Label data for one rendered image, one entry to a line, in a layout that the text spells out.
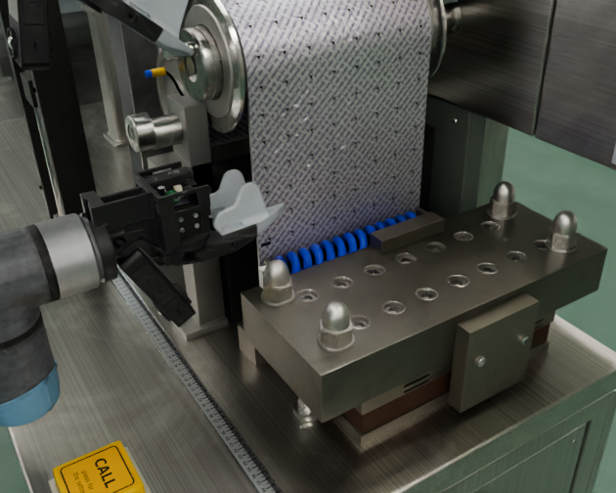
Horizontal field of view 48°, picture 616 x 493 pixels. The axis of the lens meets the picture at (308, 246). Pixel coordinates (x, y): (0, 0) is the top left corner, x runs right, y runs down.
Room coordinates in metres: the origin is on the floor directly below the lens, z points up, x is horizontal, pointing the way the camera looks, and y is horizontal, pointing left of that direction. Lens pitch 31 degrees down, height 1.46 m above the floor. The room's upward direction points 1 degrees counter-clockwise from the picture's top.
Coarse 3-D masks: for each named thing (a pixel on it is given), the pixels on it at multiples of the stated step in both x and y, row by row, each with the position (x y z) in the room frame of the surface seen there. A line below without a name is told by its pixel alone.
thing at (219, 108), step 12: (192, 12) 0.73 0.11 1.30; (204, 12) 0.71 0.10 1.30; (192, 24) 0.74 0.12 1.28; (204, 24) 0.71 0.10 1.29; (216, 24) 0.68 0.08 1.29; (432, 24) 0.80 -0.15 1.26; (216, 36) 0.69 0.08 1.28; (432, 36) 0.80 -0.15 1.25; (228, 60) 0.67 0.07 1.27; (228, 72) 0.67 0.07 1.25; (228, 84) 0.67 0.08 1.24; (228, 96) 0.67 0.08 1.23; (216, 108) 0.70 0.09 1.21; (228, 108) 0.68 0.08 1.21
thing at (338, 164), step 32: (352, 96) 0.73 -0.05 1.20; (384, 96) 0.76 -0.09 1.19; (416, 96) 0.78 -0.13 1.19; (256, 128) 0.67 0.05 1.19; (288, 128) 0.69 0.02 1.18; (320, 128) 0.71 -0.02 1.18; (352, 128) 0.73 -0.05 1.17; (384, 128) 0.76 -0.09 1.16; (416, 128) 0.78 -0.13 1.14; (256, 160) 0.67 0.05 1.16; (288, 160) 0.69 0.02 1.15; (320, 160) 0.71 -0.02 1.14; (352, 160) 0.73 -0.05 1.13; (384, 160) 0.76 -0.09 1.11; (416, 160) 0.78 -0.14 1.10; (288, 192) 0.69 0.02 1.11; (320, 192) 0.71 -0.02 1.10; (352, 192) 0.73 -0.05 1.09; (384, 192) 0.76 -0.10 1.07; (416, 192) 0.79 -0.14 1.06; (288, 224) 0.69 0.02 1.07; (320, 224) 0.71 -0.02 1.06; (352, 224) 0.73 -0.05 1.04
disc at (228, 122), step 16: (192, 0) 0.74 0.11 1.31; (208, 0) 0.70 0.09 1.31; (224, 16) 0.67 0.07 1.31; (224, 32) 0.68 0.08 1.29; (240, 48) 0.66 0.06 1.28; (240, 64) 0.65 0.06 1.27; (240, 80) 0.65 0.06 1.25; (240, 96) 0.65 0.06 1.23; (208, 112) 0.72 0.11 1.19; (240, 112) 0.66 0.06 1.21; (224, 128) 0.69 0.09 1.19
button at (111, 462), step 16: (112, 448) 0.49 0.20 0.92; (64, 464) 0.48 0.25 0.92; (80, 464) 0.47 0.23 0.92; (96, 464) 0.47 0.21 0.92; (112, 464) 0.47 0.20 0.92; (128, 464) 0.47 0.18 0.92; (64, 480) 0.45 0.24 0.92; (80, 480) 0.45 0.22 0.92; (96, 480) 0.45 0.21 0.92; (112, 480) 0.45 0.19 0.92; (128, 480) 0.45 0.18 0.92
